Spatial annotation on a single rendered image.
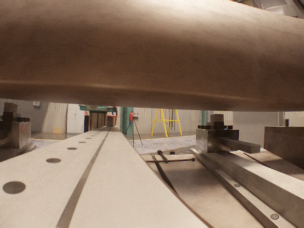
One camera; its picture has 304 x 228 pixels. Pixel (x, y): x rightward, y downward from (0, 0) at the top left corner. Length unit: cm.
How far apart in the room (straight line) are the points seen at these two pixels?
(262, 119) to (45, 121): 901
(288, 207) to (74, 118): 734
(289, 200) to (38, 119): 823
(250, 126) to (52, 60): 354
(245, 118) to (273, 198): 294
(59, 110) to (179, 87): 746
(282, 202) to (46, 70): 108
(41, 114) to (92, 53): 742
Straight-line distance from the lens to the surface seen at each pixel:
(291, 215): 62
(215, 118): 135
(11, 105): 136
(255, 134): 342
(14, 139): 124
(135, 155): 15
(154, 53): 60
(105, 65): 54
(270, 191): 69
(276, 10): 288
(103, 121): 238
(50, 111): 779
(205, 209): 68
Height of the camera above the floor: 72
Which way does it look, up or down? 5 degrees up
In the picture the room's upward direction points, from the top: 1 degrees clockwise
